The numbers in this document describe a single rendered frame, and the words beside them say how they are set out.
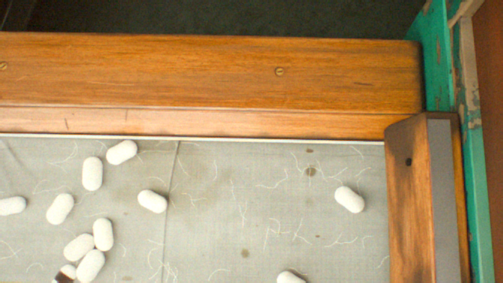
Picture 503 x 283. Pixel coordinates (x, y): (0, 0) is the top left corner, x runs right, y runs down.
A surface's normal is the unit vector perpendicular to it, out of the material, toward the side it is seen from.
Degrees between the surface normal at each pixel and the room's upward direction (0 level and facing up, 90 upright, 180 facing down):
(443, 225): 0
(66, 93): 0
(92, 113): 45
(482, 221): 0
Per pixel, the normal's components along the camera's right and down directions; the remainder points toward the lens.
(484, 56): -1.00, -0.02
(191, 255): 0.01, -0.25
